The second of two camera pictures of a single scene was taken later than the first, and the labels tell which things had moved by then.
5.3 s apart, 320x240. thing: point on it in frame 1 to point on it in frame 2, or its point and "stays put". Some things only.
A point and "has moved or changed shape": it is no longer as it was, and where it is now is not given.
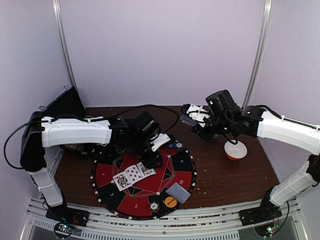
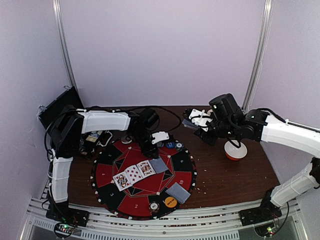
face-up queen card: [146, 172] stays put
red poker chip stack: [154, 206] stays put
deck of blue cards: [188, 120] has moved or changed shape
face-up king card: [122, 181] stays put
